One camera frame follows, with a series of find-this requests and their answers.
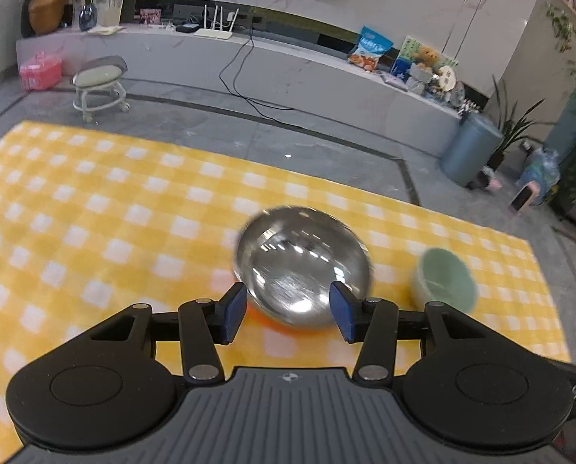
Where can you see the pale green bowl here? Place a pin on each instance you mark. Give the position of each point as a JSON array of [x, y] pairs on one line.
[[421, 286]]

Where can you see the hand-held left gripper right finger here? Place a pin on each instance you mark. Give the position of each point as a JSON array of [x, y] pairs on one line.
[[343, 314]]

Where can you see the blue glass vase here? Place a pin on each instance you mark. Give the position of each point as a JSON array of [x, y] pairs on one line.
[[87, 18]]

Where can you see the pink plastic box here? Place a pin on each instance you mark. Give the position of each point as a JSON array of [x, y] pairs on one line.
[[40, 71]]

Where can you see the black vase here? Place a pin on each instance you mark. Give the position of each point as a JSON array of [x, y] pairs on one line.
[[26, 19]]

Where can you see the yellow checked tablecloth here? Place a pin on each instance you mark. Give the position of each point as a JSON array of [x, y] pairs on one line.
[[99, 203]]

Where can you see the white router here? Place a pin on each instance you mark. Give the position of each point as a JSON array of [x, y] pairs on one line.
[[213, 33]]

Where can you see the white marble TV console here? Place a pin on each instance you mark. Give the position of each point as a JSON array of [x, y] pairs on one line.
[[293, 63]]

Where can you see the white hand fan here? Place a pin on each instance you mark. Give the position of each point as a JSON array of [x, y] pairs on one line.
[[446, 77]]

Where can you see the potted long-leaf plant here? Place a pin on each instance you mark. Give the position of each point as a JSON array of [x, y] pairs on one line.
[[512, 125]]

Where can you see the green cushioned rolling stool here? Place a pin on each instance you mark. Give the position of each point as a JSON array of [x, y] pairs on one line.
[[99, 75]]

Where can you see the stainless steel bowl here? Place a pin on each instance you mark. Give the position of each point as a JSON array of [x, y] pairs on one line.
[[293, 261]]

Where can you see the grey-blue trash can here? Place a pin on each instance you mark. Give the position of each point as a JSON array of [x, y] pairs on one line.
[[469, 152]]

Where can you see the brown teddy bear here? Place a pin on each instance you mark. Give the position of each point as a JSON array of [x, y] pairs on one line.
[[427, 56]]

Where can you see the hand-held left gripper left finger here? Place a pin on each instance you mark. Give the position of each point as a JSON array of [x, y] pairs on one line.
[[234, 312]]

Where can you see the large water bottle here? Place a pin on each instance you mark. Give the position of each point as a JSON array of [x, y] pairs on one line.
[[544, 169]]

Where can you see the pink photo card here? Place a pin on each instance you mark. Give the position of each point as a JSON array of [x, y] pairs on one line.
[[150, 16]]

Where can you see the white framed picture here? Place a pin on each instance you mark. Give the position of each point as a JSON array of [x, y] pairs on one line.
[[110, 7]]

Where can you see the blue snack bag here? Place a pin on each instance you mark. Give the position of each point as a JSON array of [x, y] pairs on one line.
[[370, 51]]

